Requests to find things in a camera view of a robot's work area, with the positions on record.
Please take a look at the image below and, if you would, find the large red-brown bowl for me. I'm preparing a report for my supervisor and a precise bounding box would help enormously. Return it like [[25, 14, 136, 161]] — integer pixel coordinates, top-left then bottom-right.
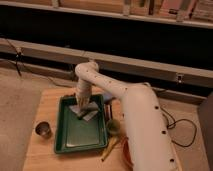
[[122, 137, 133, 169]]

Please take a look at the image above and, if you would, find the small metal cup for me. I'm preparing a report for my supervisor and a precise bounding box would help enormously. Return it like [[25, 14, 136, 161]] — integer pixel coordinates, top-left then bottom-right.
[[35, 121, 52, 139]]

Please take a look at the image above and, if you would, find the grey-green sponge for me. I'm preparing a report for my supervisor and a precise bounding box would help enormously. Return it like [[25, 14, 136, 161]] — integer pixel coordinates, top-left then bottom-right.
[[69, 102, 100, 121]]

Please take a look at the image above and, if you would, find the black cable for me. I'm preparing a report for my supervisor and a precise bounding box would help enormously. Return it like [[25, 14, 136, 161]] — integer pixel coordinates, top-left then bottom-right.
[[160, 105, 198, 148]]

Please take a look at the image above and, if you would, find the green plastic tray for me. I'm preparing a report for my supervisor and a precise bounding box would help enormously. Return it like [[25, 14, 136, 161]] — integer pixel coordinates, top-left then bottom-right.
[[54, 94, 108, 154]]

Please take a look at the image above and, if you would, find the small green cup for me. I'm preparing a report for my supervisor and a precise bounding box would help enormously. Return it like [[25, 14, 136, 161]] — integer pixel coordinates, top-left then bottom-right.
[[106, 119, 120, 135]]

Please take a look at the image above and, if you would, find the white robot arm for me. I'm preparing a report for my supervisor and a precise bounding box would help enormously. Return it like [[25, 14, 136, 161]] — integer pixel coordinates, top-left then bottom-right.
[[75, 61, 178, 171]]

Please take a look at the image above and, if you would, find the red pen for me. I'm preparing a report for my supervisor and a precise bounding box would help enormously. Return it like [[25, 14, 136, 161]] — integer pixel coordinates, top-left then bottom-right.
[[105, 104, 112, 120]]

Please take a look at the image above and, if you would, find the yellow wooden stick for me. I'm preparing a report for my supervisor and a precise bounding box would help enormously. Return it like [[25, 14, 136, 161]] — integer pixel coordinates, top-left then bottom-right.
[[101, 136, 120, 162]]

